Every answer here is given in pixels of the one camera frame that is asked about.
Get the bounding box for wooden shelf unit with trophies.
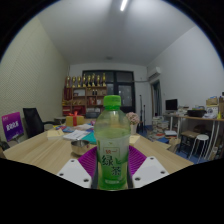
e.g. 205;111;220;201
61;72;109;118

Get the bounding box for white wall air conditioner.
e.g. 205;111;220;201
147;66;162;82

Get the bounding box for stack of books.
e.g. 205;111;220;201
150;116;172;141

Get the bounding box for brown wooden stool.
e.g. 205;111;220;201
179;130;201;155

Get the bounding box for white paper booklet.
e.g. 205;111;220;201
62;129;91;141

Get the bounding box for purple sign board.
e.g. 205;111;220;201
1;111;25;143

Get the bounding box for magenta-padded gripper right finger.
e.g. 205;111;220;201
127;145;170;190

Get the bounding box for green tea drink bottle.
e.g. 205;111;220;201
93;94;132;191

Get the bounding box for pink flowers in vase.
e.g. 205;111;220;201
125;111;141;136

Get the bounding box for yellow gift box red ribbon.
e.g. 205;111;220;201
65;111;86;128

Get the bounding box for black tripod stand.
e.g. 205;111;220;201
137;94;148;134

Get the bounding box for teal folder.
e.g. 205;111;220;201
81;131;98;145

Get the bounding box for small metal cup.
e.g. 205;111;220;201
70;139;91;157

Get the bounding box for yellow notepad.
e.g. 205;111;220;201
46;128;65;139

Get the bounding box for white-legged wooden desk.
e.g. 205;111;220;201
162;113;224;160

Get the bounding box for computer monitor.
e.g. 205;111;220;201
165;98;180;113

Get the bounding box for black-framed window door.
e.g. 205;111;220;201
82;69;137;114

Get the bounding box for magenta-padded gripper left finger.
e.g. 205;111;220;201
56;145;99;190

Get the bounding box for cardboard boxes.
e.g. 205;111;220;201
205;95;224;120

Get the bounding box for black office chair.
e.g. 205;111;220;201
22;107;56;140

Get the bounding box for white round stool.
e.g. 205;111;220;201
188;133;211;161

